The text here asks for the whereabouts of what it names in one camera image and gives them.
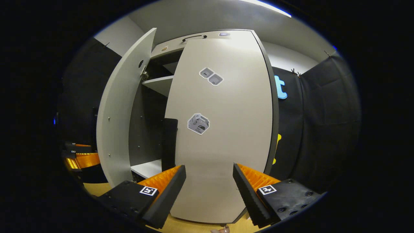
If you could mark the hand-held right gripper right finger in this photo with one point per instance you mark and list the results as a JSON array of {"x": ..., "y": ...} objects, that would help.
[{"x": 249, "y": 197}]

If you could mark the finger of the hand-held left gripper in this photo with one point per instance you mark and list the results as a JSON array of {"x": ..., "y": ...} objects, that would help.
[
  {"x": 70, "y": 147},
  {"x": 69, "y": 155}
]

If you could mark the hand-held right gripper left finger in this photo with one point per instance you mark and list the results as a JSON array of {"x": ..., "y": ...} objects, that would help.
[{"x": 168, "y": 194}]

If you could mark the grey cabinet door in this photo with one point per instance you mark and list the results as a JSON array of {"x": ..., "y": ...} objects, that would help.
[
  {"x": 119, "y": 113},
  {"x": 226, "y": 145}
]

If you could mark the grey cabinet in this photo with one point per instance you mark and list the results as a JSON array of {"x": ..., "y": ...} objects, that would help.
[{"x": 145, "y": 129}]

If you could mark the metal door hinge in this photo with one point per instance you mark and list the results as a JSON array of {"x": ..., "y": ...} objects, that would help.
[{"x": 145, "y": 75}]

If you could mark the white cabinet shelf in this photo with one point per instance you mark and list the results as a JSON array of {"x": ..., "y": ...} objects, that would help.
[{"x": 160, "y": 84}]

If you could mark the grey cabinet drawer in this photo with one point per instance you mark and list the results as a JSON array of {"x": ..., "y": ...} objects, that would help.
[{"x": 168, "y": 45}]

